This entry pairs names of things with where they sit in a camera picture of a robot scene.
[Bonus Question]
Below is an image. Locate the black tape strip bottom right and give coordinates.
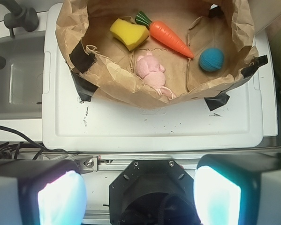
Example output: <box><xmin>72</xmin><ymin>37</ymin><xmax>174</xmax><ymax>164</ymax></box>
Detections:
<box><xmin>204</xmin><ymin>93</ymin><xmax>230</xmax><ymax>111</ymax></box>

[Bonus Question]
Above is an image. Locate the black tape strip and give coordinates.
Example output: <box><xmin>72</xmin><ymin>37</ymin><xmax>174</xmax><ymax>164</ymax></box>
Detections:
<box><xmin>241</xmin><ymin>55</ymin><xmax>268</xmax><ymax>81</ymax></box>
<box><xmin>69</xmin><ymin>40</ymin><xmax>98</xmax><ymax>102</ymax></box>
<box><xmin>204</xmin><ymin>93</ymin><xmax>230</xmax><ymax>111</ymax></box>

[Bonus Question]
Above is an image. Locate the pink plush pig toy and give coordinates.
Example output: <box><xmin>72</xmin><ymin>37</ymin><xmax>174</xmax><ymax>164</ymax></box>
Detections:
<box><xmin>134</xmin><ymin>51</ymin><xmax>176</xmax><ymax>100</ymax></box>

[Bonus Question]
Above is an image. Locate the black tape strip left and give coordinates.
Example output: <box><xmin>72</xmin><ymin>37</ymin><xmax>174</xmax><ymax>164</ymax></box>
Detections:
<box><xmin>69</xmin><ymin>40</ymin><xmax>98</xmax><ymax>102</ymax></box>

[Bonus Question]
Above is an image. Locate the orange plastic toy carrot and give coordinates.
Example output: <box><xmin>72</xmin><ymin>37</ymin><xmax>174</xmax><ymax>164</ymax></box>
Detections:
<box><xmin>135</xmin><ymin>11</ymin><xmax>194</xmax><ymax>59</ymax></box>

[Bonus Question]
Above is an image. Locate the brown paper bag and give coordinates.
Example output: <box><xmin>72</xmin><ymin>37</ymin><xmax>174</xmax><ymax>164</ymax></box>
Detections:
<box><xmin>56</xmin><ymin>0</ymin><xmax>258</xmax><ymax>109</ymax></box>

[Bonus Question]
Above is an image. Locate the grey toy sink basin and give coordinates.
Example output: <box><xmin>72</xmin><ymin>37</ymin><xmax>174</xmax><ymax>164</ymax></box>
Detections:
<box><xmin>0</xmin><ymin>31</ymin><xmax>45</xmax><ymax>120</ymax></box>

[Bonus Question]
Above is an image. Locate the yellow sponge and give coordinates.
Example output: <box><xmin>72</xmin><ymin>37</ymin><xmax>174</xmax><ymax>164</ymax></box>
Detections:
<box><xmin>109</xmin><ymin>18</ymin><xmax>150</xmax><ymax>52</ymax></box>

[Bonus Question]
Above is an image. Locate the black cable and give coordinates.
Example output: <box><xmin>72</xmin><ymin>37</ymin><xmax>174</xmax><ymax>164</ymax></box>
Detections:
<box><xmin>0</xmin><ymin>122</ymin><xmax>80</xmax><ymax>160</ymax></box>

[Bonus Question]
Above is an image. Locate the blue yarn ball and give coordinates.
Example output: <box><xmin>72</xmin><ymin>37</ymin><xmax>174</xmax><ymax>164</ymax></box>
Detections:
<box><xmin>199</xmin><ymin>48</ymin><xmax>224</xmax><ymax>72</ymax></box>

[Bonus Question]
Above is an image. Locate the aluminium frame rail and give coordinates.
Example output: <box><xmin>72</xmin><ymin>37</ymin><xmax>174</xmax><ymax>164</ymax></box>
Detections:
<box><xmin>39</xmin><ymin>146</ymin><xmax>281</xmax><ymax>173</ymax></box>

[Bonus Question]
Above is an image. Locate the dark grey toy faucet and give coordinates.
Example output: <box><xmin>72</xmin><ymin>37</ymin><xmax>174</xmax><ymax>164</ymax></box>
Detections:
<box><xmin>0</xmin><ymin>0</ymin><xmax>39</xmax><ymax>70</ymax></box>

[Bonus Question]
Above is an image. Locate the white plastic bin lid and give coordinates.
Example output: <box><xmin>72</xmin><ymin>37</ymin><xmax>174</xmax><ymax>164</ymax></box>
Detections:
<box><xmin>42</xmin><ymin>3</ymin><xmax>263</xmax><ymax>152</ymax></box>

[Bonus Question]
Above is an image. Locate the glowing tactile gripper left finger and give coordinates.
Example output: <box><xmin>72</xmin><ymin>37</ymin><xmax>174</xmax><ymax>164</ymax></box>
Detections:
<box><xmin>0</xmin><ymin>160</ymin><xmax>87</xmax><ymax>225</ymax></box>

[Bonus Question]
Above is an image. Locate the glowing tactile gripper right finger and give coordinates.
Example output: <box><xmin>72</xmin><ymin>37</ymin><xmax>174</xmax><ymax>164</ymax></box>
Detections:
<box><xmin>193</xmin><ymin>153</ymin><xmax>281</xmax><ymax>225</ymax></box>

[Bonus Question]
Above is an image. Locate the black octagonal mount plate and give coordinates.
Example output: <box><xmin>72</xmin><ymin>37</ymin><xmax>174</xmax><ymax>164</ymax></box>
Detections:
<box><xmin>109</xmin><ymin>159</ymin><xmax>201</xmax><ymax>225</ymax></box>

